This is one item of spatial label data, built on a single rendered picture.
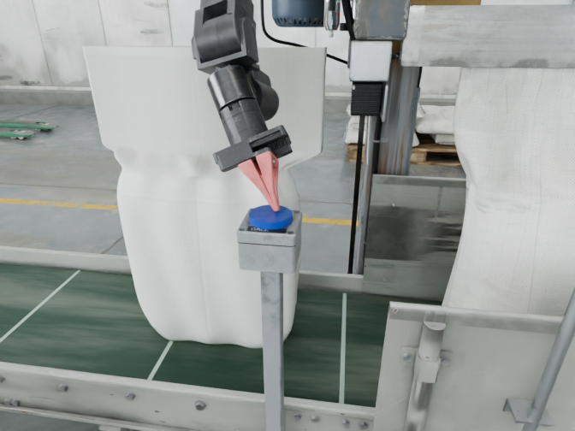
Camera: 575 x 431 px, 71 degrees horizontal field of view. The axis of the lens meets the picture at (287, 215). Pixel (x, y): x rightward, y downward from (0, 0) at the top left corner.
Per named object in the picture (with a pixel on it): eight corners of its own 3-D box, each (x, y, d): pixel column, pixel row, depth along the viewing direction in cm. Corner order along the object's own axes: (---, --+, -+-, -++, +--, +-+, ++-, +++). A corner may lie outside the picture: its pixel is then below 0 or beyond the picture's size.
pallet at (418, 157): (346, 162, 357) (347, 145, 350) (347, 138, 430) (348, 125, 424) (489, 168, 341) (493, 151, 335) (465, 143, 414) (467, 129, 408)
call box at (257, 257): (237, 270, 55) (235, 231, 52) (251, 242, 62) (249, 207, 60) (295, 274, 54) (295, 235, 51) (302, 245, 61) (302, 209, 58)
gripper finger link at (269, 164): (251, 223, 59) (228, 164, 59) (296, 205, 58) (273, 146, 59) (239, 223, 52) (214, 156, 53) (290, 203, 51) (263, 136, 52)
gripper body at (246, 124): (229, 173, 59) (212, 127, 60) (293, 146, 58) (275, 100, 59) (216, 167, 53) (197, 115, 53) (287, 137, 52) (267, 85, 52)
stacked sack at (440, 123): (414, 136, 339) (417, 118, 333) (410, 125, 378) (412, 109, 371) (498, 139, 328) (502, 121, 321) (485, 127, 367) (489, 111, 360)
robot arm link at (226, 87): (196, 75, 55) (228, 53, 53) (223, 85, 61) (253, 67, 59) (213, 121, 54) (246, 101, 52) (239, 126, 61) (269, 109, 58)
